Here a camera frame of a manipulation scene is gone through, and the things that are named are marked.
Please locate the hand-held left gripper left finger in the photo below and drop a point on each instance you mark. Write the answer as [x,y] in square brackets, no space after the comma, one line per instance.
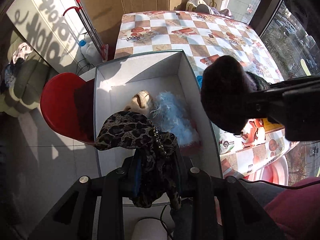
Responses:
[135,180]

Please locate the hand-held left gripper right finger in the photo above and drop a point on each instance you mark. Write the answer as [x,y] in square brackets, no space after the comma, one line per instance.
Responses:
[183,165]

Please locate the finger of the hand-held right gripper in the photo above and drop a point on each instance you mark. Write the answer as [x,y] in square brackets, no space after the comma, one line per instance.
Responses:
[297,82]
[265,102]

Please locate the dark fuzzy hat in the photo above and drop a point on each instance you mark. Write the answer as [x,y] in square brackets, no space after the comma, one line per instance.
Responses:
[222,95]

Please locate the light blue fluffy cloth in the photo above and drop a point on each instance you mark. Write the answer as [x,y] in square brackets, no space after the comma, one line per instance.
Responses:
[175,120]

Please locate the leopard print cloth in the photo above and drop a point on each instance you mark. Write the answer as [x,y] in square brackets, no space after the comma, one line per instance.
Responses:
[125,130]

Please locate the beige knit hat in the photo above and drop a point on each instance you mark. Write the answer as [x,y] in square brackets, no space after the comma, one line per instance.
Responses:
[142,102]

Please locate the white storage box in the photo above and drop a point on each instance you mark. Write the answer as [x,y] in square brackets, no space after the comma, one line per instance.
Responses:
[150,80]

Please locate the yellow window sticker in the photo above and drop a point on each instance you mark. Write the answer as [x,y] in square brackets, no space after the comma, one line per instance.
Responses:
[305,67]

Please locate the floral tissue pack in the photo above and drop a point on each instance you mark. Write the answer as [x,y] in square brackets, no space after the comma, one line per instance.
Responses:
[250,132]

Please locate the blue plastic shoe cover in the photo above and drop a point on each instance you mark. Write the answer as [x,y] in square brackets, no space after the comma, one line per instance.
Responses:
[199,81]

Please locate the red and white plastic basin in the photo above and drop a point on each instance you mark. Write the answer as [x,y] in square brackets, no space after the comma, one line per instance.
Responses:
[272,172]

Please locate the person's red clothing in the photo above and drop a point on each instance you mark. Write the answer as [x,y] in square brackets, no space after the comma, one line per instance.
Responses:
[295,205]

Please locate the lilac cloth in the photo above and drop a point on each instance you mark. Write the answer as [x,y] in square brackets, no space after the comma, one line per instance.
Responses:
[223,12]

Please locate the red plastic stool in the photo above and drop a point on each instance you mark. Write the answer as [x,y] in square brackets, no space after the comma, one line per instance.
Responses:
[60,105]

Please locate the checkered tablecloth table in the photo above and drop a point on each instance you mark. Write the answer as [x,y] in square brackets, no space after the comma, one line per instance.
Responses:
[175,27]

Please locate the white plastic bottle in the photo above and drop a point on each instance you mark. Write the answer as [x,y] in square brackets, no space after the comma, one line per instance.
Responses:
[87,50]

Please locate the green cushioned sofa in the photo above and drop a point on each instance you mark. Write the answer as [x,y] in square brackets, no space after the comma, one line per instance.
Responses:
[27,85]

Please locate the clothes pile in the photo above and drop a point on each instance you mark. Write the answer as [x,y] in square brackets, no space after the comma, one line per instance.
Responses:
[18,57]

